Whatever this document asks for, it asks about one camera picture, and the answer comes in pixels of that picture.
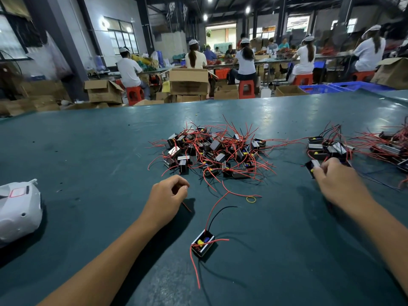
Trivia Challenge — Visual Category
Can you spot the white plastic shell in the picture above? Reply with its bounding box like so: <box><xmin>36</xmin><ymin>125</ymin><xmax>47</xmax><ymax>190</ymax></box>
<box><xmin>0</xmin><ymin>179</ymin><xmax>43</xmax><ymax>245</ymax></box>

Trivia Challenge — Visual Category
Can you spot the shallow cardboard box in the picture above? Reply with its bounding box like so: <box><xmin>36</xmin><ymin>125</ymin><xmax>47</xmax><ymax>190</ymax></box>
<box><xmin>275</xmin><ymin>85</ymin><xmax>308</xmax><ymax>97</ymax></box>

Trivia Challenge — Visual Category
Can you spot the central pile of wired modules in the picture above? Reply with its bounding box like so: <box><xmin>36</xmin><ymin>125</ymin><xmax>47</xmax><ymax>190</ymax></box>
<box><xmin>148</xmin><ymin>121</ymin><xmax>281</xmax><ymax>204</ymax></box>

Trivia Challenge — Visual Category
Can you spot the tilted cardboard box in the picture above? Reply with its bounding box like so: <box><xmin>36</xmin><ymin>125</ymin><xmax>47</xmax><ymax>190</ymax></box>
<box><xmin>371</xmin><ymin>57</ymin><xmax>408</xmax><ymax>91</ymax></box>

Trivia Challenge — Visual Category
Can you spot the person's right forearm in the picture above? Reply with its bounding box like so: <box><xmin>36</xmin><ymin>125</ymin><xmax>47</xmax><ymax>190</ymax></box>
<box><xmin>347</xmin><ymin>194</ymin><xmax>408</xmax><ymax>294</ymax></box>

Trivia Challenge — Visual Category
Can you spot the large closed cardboard box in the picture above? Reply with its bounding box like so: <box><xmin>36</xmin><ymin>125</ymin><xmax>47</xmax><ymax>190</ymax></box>
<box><xmin>169</xmin><ymin>68</ymin><xmax>210</xmax><ymax>96</ymax></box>

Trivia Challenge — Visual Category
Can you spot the person's left hand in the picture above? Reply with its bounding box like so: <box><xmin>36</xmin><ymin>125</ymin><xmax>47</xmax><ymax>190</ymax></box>
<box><xmin>139</xmin><ymin>174</ymin><xmax>191</xmax><ymax>230</ymax></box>

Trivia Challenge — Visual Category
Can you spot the low cardboard box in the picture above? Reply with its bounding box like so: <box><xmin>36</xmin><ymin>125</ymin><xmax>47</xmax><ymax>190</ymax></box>
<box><xmin>214</xmin><ymin>84</ymin><xmax>240</xmax><ymax>101</ymax></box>

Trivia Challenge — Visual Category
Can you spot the person's right hand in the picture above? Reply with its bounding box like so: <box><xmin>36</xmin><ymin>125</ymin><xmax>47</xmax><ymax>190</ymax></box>
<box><xmin>311</xmin><ymin>157</ymin><xmax>374</xmax><ymax>211</ymax></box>

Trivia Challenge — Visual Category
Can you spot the person's left forearm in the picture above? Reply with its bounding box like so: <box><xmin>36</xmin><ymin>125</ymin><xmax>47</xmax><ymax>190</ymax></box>
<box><xmin>38</xmin><ymin>216</ymin><xmax>160</xmax><ymax>306</ymax></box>

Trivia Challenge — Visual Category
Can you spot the blue plastic crate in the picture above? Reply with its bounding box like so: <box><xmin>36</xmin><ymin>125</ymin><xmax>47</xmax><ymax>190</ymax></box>
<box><xmin>330</xmin><ymin>81</ymin><xmax>395</xmax><ymax>92</ymax></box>
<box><xmin>300</xmin><ymin>85</ymin><xmax>344</xmax><ymax>94</ymax></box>

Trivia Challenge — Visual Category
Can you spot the open cardboard box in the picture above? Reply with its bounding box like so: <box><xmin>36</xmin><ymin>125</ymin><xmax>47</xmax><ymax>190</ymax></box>
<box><xmin>84</xmin><ymin>79</ymin><xmax>125</xmax><ymax>105</ymax></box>

